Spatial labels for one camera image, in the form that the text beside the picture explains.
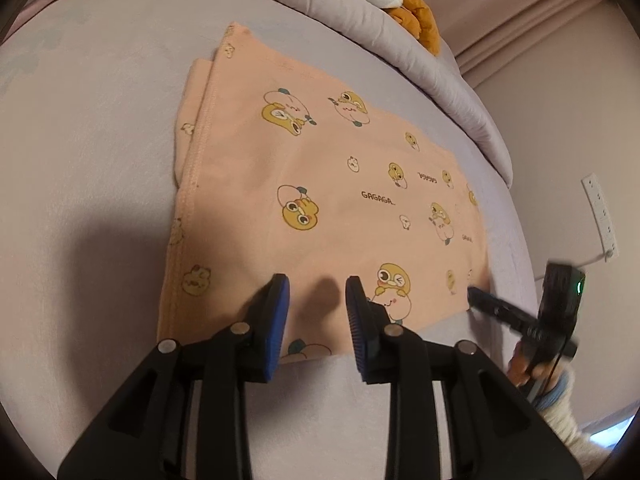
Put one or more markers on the white plush toy orange feet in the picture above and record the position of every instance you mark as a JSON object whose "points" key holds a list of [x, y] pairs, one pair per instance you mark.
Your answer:
{"points": [[420, 20]]}

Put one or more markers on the person's right forearm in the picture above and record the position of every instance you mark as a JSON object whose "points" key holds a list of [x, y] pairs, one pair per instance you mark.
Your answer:
{"points": [[565, 420]]}

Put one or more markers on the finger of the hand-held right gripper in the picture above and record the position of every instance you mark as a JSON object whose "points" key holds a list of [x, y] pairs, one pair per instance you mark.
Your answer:
{"points": [[495, 305]]}

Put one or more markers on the lilac bed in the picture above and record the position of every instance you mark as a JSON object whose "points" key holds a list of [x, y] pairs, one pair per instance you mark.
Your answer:
{"points": [[100, 160]]}

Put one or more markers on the folded pink cloth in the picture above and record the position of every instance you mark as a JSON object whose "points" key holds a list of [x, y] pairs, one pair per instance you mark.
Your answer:
{"points": [[45, 2]]}

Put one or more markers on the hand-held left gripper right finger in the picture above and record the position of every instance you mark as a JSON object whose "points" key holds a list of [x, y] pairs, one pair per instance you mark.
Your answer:
{"points": [[357, 330]]}

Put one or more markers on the white power strip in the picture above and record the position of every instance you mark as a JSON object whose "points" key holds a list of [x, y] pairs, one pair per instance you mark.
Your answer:
{"points": [[600, 215]]}

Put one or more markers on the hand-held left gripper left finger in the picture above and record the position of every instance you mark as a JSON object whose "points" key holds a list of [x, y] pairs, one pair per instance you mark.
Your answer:
{"points": [[277, 325]]}

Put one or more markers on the lilac duvet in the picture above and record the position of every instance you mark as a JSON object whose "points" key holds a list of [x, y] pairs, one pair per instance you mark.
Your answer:
{"points": [[425, 75]]}

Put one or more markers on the orange printed shirt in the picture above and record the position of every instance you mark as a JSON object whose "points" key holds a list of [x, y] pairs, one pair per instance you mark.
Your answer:
{"points": [[325, 200]]}

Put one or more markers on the person's right hand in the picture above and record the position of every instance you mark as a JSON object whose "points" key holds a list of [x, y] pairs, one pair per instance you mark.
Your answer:
{"points": [[520, 367]]}

